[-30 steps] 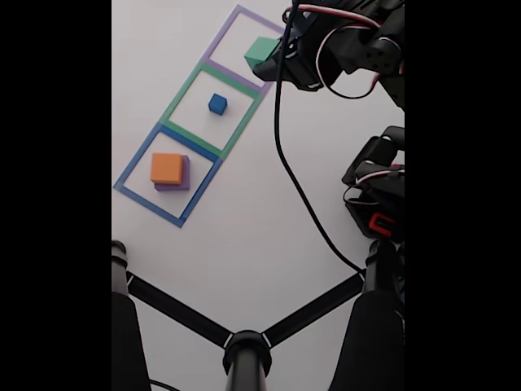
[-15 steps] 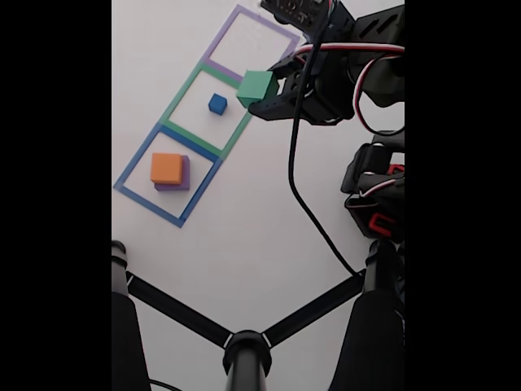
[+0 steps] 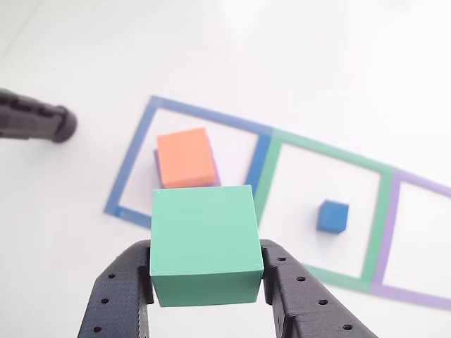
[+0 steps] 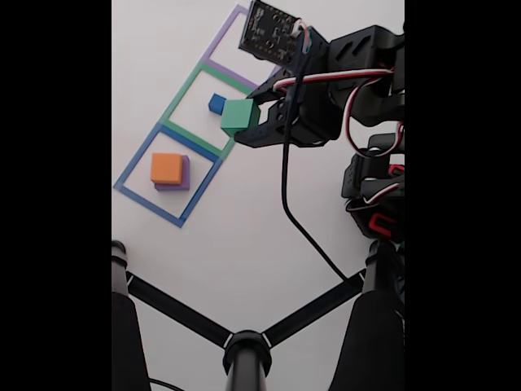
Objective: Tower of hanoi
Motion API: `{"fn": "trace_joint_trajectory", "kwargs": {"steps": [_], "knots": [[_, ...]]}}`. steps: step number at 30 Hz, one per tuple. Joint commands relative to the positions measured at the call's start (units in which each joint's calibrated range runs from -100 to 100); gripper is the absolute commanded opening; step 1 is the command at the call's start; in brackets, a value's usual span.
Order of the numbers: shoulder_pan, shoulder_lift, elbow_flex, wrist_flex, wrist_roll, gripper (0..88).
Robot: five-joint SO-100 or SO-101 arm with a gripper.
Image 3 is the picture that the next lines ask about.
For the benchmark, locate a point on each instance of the green square frame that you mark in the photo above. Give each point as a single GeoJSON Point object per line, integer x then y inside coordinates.
{"type": "Point", "coordinates": [377, 211]}

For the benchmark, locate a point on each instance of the blue square frame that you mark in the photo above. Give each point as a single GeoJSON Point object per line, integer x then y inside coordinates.
{"type": "Point", "coordinates": [130, 169]}

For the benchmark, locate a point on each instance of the purple square frame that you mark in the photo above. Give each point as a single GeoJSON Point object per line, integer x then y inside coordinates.
{"type": "Point", "coordinates": [391, 225]}

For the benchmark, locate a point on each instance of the small blue cube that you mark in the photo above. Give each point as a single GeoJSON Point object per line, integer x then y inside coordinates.
{"type": "Point", "coordinates": [333, 216]}

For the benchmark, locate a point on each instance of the green cube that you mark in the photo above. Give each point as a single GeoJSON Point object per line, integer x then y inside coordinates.
{"type": "Point", "coordinates": [204, 229]}

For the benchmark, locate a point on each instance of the purple cube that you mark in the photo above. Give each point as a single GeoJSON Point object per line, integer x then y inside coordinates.
{"type": "Point", "coordinates": [217, 176]}

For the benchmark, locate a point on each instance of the orange cube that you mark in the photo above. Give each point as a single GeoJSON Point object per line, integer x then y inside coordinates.
{"type": "Point", "coordinates": [185, 158]}

